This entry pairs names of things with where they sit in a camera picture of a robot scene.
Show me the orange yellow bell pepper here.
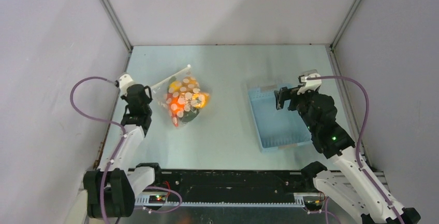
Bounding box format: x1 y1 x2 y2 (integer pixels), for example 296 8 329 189
168 81 182 93

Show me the clear dotted zip top bag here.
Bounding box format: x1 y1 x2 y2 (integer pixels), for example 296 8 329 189
151 64 211 128

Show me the dark green avocado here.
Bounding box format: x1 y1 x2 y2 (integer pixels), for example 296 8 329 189
179 108 200 124

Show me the yellow lemon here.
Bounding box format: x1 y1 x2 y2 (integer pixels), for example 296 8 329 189
190 92 210 109

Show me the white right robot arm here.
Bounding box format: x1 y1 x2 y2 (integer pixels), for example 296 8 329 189
274 87 421 223

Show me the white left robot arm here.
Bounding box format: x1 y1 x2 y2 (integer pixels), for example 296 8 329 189
83 83 164 219

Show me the light blue plastic basket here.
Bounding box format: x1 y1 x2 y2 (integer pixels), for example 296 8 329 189
247 83 312 152

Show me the left circuit board with leds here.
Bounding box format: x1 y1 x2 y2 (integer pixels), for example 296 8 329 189
148 195 168 205

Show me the circuit board with leds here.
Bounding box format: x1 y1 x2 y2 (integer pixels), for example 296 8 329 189
303 200 325 214
148 195 168 205

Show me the right circuit board with leds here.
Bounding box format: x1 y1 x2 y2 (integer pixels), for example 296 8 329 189
303 200 325 214

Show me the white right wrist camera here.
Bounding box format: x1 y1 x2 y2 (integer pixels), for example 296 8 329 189
297 69 322 95

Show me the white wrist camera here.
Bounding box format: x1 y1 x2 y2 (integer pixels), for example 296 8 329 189
297 69 322 95
115 73 136 96

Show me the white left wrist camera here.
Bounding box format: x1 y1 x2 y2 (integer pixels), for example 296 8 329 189
115 73 136 96

